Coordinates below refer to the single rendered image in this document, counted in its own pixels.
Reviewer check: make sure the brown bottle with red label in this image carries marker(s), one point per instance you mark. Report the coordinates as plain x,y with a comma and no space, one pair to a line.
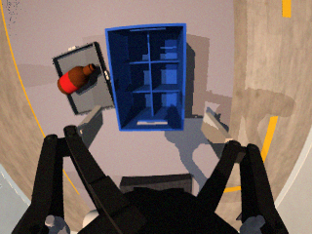
75,78

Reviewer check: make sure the blue divided crate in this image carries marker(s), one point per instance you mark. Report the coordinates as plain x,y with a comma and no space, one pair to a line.
134,78

